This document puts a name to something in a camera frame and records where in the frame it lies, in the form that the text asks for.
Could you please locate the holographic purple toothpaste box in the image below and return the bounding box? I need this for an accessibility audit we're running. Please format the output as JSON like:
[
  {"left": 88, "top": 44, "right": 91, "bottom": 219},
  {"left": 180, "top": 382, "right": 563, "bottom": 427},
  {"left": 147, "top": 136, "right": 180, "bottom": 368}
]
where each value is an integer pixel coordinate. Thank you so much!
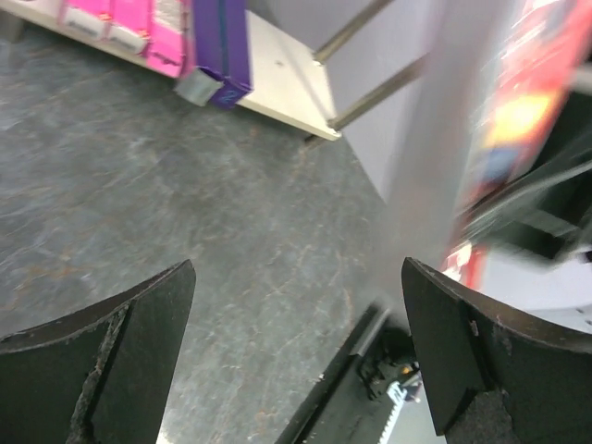
[{"left": 174, "top": 0, "right": 223, "bottom": 105}]

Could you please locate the white two-tier shelf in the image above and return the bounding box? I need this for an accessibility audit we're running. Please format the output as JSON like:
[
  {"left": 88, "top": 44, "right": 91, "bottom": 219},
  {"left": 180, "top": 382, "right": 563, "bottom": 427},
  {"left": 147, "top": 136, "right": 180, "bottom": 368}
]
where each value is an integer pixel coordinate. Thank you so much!
[{"left": 0, "top": 0, "right": 431, "bottom": 142}]

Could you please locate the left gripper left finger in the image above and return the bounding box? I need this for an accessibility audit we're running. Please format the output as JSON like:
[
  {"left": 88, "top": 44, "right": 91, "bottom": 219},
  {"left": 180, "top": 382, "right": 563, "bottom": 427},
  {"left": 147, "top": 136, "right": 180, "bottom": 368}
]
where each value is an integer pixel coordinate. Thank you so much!
[{"left": 1, "top": 260, "right": 196, "bottom": 443}]

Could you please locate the pink toothpaste box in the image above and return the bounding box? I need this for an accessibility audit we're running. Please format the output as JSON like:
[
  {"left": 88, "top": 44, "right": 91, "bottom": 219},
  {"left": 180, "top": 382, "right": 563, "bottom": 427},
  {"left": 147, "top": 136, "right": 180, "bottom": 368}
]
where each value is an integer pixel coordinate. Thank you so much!
[
  {"left": 59, "top": 0, "right": 112, "bottom": 41},
  {"left": 145, "top": 0, "right": 191, "bottom": 79},
  {"left": 106, "top": 0, "right": 152, "bottom": 56}
]

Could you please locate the red 3D toothpaste box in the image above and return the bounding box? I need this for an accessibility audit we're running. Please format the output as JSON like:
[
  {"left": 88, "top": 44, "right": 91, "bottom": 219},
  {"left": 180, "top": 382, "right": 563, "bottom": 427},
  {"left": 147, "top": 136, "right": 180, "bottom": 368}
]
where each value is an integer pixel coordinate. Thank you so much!
[{"left": 383, "top": 0, "right": 592, "bottom": 297}]

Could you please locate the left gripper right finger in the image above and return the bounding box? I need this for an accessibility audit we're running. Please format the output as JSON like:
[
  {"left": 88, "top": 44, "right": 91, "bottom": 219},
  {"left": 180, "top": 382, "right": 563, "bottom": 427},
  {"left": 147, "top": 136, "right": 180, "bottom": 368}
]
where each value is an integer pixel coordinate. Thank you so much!
[{"left": 401, "top": 257, "right": 591, "bottom": 443}]

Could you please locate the white cable duct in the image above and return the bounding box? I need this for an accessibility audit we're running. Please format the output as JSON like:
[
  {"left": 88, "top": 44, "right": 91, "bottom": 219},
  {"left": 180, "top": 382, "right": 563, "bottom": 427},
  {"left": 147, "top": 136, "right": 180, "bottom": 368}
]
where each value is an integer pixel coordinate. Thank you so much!
[{"left": 377, "top": 372, "right": 423, "bottom": 444}]

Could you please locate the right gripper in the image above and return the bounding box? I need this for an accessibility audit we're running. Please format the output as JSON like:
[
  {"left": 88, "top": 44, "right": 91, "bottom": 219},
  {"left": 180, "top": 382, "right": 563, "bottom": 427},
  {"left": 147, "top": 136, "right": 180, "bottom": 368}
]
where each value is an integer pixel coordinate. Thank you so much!
[{"left": 462, "top": 64, "right": 591, "bottom": 264}]

